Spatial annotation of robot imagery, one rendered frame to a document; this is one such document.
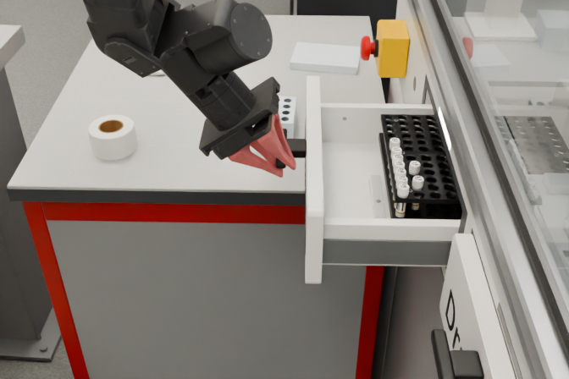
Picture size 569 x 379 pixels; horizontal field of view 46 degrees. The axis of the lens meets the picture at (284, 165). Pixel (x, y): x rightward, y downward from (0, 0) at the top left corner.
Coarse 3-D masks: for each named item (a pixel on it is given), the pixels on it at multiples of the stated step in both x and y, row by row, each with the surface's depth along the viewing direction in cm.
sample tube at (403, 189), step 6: (402, 186) 75; (408, 186) 75; (402, 192) 75; (408, 192) 75; (396, 204) 76; (402, 204) 76; (396, 210) 76; (402, 210) 76; (396, 216) 77; (402, 216) 77
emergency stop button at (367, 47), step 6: (366, 36) 109; (366, 42) 108; (372, 42) 109; (360, 48) 110; (366, 48) 108; (372, 48) 109; (360, 54) 110; (366, 54) 108; (372, 54) 110; (366, 60) 110
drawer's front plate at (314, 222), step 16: (320, 112) 84; (320, 128) 81; (320, 144) 78; (320, 160) 76; (320, 176) 74; (320, 192) 71; (320, 208) 69; (320, 224) 70; (320, 240) 71; (320, 256) 73; (320, 272) 74
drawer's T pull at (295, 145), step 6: (288, 144) 82; (294, 144) 82; (300, 144) 82; (306, 144) 82; (294, 150) 81; (300, 150) 81; (306, 150) 81; (294, 156) 81; (300, 156) 81; (306, 156) 81; (276, 162) 79; (282, 162) 79
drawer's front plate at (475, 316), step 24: (456, 240) 65; (456, 264) 65; (480, 264) 63; (456, 288) 65; (480, 288) 60; (456, 312) 65; (480, 312) 58; (480, 336) 56; (480, 360) 56; (504, 360) 54
